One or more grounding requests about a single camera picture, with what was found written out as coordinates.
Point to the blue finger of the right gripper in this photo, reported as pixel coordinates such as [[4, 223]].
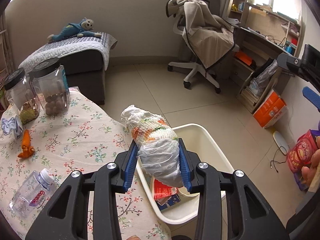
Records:
[[312, 97]]

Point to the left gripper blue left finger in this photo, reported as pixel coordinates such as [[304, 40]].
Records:
[[129, 166]]

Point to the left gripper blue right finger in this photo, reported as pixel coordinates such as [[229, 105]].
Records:
[[184, 166]]

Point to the red instant noodle bowl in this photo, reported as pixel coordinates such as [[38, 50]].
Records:
[[160, 190]]

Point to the white wad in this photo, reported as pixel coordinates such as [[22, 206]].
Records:
[[158, 146]]

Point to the blue carton box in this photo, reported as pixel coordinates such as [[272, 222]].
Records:
[[167, 202]]

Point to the clear plastic water bottle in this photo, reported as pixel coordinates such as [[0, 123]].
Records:
[[33, 191]]

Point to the lavender paper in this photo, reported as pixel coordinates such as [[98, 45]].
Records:
[[12, 125]]

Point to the white trash bin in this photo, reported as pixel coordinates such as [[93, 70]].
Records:
[[196, 139]]

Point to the right hand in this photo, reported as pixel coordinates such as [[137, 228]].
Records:
[[308, 173]]

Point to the orange box on floor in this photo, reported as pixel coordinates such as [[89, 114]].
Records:
[[271, 110]]

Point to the floral tablecloth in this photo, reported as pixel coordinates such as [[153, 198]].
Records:
[[84, 138]]

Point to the wooden desk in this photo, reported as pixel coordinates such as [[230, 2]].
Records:
[[261, 37]]

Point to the red snack bag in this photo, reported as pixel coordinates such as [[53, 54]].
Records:
[[300, 155]]

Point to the beige blanket on chair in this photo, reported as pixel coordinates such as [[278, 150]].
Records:
[[209, 36]]

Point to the dark ottoman bed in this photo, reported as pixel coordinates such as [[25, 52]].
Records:
[[85, 70]]

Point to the jar with brown balls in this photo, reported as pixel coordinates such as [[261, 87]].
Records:
[[50, 84]]

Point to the quilted grey white cover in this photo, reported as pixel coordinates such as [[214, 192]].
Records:
[[71, 46]]

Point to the white office chair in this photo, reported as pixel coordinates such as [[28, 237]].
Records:
[[195, 66]]

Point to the jar with peanuts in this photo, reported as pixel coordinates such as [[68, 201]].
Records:
[[21, 94]]

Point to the blue plush monkey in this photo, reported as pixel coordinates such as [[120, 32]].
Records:
[[79, 30]]

